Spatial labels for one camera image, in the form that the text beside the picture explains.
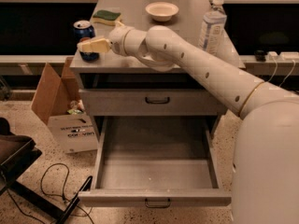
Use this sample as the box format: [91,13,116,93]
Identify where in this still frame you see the cardboard box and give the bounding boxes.
[31,58,97,153]

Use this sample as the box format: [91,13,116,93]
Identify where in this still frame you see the blue pepsi can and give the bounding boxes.
[73,20,99,62]

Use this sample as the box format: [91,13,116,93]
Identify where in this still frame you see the black cable on floor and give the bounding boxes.
[6,162,95,224]

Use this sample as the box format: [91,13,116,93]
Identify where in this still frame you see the clear plastic water bottle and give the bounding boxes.
[198,0,227,55]

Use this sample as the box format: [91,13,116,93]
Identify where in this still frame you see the grey drawer cabinet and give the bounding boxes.
[71,0,245,135]

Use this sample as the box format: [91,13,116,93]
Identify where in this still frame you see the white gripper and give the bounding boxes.
[77,21,135,56]

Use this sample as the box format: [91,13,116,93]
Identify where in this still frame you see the black chair base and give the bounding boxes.
[0,118,93,224]

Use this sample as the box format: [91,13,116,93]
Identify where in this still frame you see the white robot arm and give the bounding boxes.
[78,23,299,224]

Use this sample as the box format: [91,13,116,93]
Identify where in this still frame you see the closed grey upper drawer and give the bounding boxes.
[79,89,227,116]

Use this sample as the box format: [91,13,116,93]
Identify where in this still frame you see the white bowl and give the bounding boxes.
[146,2,178,21]

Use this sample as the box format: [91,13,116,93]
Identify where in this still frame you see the white power strip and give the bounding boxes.
[268,51,299,61]

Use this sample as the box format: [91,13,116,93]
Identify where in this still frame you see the open grey bottom drawer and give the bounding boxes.
[79,117,231,208]

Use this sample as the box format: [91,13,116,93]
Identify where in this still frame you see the green yellow sponge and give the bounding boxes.
[92,10,121,26]

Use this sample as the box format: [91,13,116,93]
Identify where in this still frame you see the black adapter on ledge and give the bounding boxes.
[254,50,266,62]

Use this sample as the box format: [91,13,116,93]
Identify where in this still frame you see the snack bags in box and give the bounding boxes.
[67,100,85,115]

